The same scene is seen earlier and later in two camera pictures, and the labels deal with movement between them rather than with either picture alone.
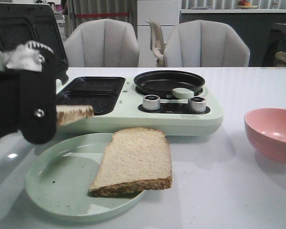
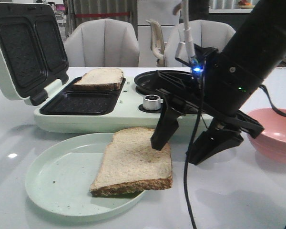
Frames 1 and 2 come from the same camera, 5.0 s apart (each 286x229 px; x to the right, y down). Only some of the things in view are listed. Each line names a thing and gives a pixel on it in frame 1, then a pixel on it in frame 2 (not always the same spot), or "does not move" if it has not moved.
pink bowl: [269, 130] does not move
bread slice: [67, 113] to [102, 78]
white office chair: [157, 44] does not move
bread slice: [137, 159] does not move
